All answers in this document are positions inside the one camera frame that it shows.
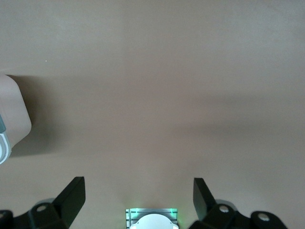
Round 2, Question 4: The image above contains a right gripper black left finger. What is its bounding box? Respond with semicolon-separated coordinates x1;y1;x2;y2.
0;176;86;229

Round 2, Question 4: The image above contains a pink plastic box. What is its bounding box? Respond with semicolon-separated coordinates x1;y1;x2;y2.
0;74;32;148

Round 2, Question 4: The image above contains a white box lid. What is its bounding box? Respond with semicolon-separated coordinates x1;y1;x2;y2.
0;114;12;165

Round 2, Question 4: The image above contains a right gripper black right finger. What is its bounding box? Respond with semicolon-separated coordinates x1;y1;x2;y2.
188;177;286;229

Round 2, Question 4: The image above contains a right arm aluminium base plate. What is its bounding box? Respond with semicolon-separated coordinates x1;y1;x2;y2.
125;208;179;229

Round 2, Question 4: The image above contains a brown table cover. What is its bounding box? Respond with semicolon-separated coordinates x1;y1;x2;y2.
0;0;305;229

